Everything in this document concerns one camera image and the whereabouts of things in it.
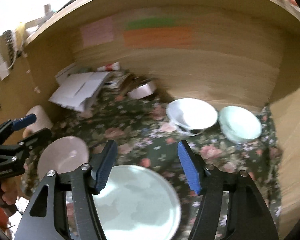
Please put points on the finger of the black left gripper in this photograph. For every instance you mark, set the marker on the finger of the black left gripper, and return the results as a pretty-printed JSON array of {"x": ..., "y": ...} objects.
[
  {"x": 33, "y": 141},
  {"x": 18, "y": 124}
]

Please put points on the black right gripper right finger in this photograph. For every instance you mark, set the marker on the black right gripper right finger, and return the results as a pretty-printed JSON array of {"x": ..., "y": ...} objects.
[{"x": 207, "y": 181}]

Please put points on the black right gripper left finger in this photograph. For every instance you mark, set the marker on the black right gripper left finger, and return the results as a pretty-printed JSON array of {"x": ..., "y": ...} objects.
[{"x": 86, "y": 181}]

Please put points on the pink plate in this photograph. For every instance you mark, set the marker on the pink plate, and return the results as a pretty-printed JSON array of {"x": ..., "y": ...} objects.
[{"x": 63, "y": 155}]

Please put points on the mint green plate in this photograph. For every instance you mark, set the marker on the mint green plate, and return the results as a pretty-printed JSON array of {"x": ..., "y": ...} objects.
[{"x": 138, "y": 203}]

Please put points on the white bowl black spots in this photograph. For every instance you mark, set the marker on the white bowl black spots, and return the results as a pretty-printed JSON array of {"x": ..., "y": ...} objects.
[{"x": 191, "y": 116}]

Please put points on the mint green bowl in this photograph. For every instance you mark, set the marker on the mint green bowl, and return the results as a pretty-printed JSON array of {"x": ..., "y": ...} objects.
[{"x": 239, "y": 125}]

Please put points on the left hand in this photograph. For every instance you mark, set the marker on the left hand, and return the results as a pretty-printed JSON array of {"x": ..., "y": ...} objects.
[{"x": 10, "y": 191}]

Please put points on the white paper stack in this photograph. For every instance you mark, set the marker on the white paper stack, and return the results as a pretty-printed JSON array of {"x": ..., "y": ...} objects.
[{"x": 79, "y": 91}]

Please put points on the dark floral cloth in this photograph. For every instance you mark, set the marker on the dark floral cloth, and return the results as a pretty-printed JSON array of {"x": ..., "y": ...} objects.
[{"x": 145, "y": 137}]

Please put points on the white envelope with clasp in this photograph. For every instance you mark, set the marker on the white envelope with clasp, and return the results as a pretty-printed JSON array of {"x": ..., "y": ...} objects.
[{"x": 61, "y": 76}]

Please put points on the small white box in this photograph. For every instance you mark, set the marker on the small white box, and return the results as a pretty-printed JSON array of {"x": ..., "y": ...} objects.
[{"x": 142, "y": 91}]

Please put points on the pink sticky note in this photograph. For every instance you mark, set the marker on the pink sticky note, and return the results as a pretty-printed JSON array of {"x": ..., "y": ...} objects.
[{"x": 97, "y": 33}]

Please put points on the orange sticky paper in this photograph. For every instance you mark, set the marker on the orange sticky paper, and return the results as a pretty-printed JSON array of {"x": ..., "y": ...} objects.
[{"x": 165, "y": 37}]

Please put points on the green sticky note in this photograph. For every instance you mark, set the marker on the green sticky note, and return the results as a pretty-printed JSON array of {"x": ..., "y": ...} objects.
[{"x": 153, "y": 22}]

